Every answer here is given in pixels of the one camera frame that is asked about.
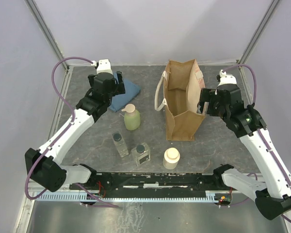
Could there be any brown canvas bag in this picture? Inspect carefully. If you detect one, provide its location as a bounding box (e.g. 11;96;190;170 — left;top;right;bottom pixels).
154;59;205;141

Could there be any green pump bottle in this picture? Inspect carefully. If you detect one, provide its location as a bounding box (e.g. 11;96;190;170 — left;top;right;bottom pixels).
121;104;141;131

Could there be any tall clear bottle black cap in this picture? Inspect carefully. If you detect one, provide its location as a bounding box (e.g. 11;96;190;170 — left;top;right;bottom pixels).
113;132;129;157

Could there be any cream plastic bottle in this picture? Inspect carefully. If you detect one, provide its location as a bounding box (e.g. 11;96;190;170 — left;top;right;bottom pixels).
163;148;180;170

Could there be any square clear bottle black cap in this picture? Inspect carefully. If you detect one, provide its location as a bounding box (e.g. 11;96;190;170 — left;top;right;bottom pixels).
131;143;151;166

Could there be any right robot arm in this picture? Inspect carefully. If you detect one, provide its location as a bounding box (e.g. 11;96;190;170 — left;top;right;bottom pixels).
198;84;291;220

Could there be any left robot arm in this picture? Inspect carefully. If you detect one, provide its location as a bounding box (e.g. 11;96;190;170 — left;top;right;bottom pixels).
25;71;125;192

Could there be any folded blue cloth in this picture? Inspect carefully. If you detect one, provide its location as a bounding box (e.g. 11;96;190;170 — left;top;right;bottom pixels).
109;78;141;112

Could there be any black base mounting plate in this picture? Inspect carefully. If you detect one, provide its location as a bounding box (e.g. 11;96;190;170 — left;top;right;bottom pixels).
82;172;230;191

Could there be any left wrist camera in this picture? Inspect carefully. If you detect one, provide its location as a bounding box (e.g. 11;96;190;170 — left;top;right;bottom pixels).
96;59;113;74

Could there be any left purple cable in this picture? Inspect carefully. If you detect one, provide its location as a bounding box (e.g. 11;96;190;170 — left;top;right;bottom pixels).
25;56;119;208

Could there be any purple cable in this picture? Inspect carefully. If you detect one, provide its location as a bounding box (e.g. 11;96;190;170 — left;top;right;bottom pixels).
223;64;291;226
25;56;119;208

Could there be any right aluminium frame post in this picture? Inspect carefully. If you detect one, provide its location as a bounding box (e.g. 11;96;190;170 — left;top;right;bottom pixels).
237;0;282;66

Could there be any aluminium frame post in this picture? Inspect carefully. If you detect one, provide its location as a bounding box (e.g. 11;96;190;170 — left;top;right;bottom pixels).
24;0;71;72
237;0;282;66

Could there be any left aluminium frame post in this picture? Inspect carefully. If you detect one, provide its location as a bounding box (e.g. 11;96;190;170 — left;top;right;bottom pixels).
24;0;71;72

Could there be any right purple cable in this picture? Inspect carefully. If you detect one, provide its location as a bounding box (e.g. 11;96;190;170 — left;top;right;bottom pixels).
223;64;291;226

